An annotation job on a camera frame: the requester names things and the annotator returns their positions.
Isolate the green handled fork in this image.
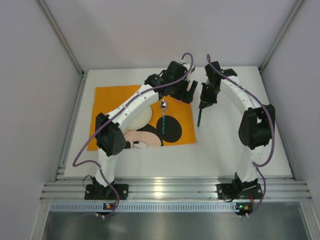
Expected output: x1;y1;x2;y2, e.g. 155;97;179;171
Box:
197;108;203;128

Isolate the green handled spoon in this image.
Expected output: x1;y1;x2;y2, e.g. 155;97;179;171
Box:
160;99;168;135

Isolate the orange cartoon cloth placemat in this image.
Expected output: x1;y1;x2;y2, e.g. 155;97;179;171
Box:
89;85;196;149

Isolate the cream round plate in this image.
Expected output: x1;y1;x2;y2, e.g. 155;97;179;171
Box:
126;106;152;131

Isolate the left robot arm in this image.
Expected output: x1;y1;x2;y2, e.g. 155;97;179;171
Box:
94;61;198;188

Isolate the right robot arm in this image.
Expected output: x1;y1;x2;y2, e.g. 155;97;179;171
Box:
198;61;275;192

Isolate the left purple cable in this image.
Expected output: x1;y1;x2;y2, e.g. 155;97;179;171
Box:
72;52;196;221

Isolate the purple cable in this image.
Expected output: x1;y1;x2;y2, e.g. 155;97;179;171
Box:
72;52;196;221
206;53;276;218

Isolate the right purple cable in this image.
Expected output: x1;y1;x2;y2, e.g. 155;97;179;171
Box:
206;53;276;218

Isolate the left aluminium frame post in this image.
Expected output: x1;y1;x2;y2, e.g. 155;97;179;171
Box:
37;0;86;76

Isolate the aluminium frame post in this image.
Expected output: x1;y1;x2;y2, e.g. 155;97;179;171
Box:
37;0;86;76
258;0;306;74

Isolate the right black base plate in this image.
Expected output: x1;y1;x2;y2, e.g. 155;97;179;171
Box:
216;183;263;202

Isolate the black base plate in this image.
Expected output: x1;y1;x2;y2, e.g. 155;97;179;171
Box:
216;183;263;202
84;184;129;200

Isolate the right aluminium frame post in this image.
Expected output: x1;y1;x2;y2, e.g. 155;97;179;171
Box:
258;0;306;74

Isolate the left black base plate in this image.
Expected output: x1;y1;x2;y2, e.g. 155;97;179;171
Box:
84;184;129;200

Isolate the aluminium mounting rail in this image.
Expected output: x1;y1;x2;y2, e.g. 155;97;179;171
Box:
40;177;312;202

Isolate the perforated cable duct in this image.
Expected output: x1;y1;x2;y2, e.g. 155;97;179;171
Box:
49;201;252;213

